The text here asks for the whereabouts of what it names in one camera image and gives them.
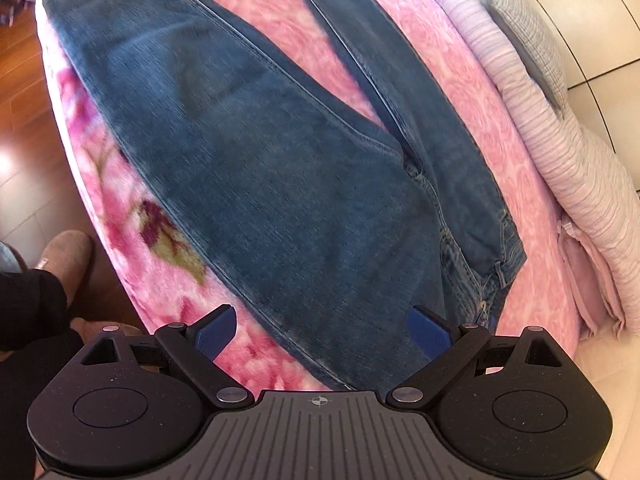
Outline blue denim jeans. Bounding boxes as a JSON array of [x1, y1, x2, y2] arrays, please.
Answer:
[[35, 0, 528, 392]]

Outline pink fuzzy slipper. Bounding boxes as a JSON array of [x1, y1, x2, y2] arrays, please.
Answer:
[[31, 230, 95, 311]]

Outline person's black trouser leg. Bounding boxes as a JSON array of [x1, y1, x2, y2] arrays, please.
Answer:
[[0, 267, 86, 480]]

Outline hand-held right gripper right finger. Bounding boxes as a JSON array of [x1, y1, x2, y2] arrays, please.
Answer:
[[385, 306, 562, 409]]

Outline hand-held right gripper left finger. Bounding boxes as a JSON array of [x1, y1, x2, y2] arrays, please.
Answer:
[[80, 304, 252, 407]]

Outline grey checked pillow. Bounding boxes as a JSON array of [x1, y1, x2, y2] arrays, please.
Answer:
[[486, 0, 571, 121]]

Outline pink floral blanket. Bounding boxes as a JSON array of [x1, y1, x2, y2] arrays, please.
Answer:
[[31, 0, 586, 392]]

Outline lilac striped quilt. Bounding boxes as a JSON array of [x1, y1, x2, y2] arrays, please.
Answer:
[[400, 0, 640, 333]]

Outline pink folded cloth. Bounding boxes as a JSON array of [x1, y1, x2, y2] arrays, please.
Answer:
[[557, 217, 628, 343]]

